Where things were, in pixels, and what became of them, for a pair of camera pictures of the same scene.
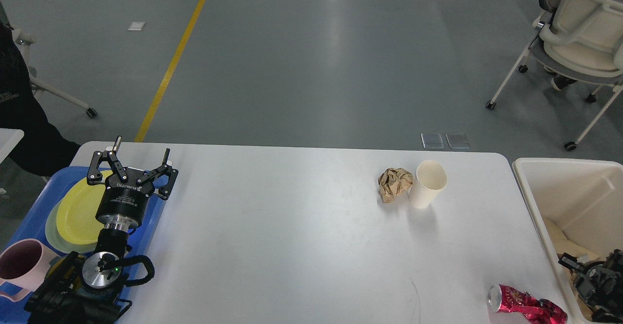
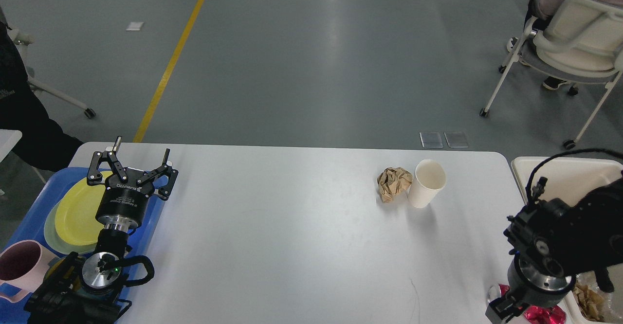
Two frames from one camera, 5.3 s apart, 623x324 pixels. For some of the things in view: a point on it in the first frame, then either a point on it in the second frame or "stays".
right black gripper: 601,282 to 536,290
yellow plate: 76,211 stays
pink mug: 24,264 stays
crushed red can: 502,298 stays
